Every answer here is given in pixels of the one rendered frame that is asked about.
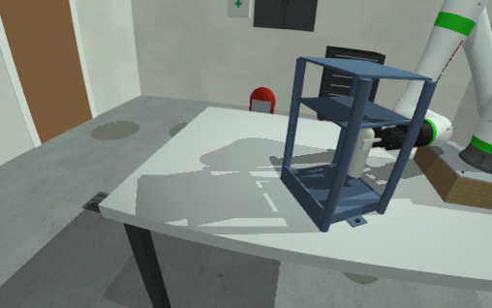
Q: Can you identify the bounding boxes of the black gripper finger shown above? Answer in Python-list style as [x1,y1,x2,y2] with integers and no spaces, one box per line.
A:
[372,127,397,139]
[360,131,404,151]

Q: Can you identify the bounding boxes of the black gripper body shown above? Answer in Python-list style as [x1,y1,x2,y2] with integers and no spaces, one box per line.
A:
[386,125,419,142]

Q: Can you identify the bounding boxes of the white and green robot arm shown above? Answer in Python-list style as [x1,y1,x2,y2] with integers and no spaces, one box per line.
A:
[392,0,492,174]

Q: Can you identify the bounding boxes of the blue metal shelving unit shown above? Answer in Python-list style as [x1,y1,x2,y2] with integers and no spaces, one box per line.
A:
[280,56,437,232]

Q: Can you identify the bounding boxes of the white plastic bottle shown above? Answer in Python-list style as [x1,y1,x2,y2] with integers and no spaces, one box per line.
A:
[347,128,375,178]

